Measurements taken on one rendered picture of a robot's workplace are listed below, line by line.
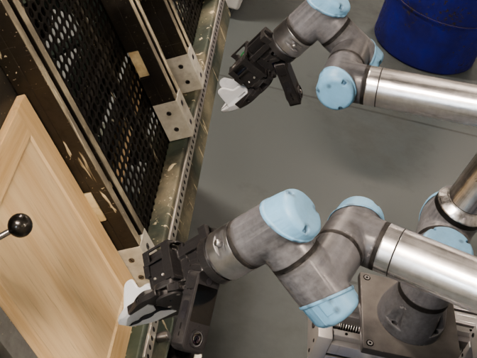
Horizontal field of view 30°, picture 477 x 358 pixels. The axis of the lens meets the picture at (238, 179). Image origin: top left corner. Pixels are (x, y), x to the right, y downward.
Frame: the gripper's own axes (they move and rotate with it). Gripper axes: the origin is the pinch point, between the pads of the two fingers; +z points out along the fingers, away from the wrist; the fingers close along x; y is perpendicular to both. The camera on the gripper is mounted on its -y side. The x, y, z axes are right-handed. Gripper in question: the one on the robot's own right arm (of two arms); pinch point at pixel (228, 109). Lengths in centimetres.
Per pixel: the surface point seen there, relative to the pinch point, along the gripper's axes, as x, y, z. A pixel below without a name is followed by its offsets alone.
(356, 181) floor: -151, -128, 82
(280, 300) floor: -71, -100, 96
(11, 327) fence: 63, 22, 21
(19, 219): 59, 33, 2
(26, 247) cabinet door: 44, 24, 22
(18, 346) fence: 64, 19, 23
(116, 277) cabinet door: 24.0, -1.7, 36.9
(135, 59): -38.7, 12.2, 28.2
